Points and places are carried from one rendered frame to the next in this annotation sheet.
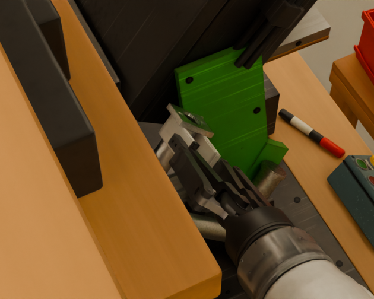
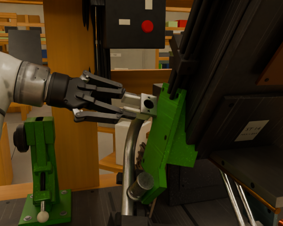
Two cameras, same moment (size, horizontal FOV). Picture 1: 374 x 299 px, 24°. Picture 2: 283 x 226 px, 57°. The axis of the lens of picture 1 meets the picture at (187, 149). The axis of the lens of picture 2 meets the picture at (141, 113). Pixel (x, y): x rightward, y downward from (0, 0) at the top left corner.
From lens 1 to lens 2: 1.19 m
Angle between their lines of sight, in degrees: 85
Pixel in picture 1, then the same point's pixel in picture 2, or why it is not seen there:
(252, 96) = (167, 125)
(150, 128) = (230, 218)
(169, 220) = not seen: outside the picture
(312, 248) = (28, 67)
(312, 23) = (276, 189)
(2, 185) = not seen: outside the picture
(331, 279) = (3, 54)
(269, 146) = (157, 171)
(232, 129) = (157, 138)
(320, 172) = not seen: outside the picture
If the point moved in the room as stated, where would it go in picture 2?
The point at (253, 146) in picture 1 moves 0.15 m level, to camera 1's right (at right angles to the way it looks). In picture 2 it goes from (156, 162) to (141, 201)
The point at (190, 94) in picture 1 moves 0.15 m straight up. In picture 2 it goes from (160, 98) to (161, 31)
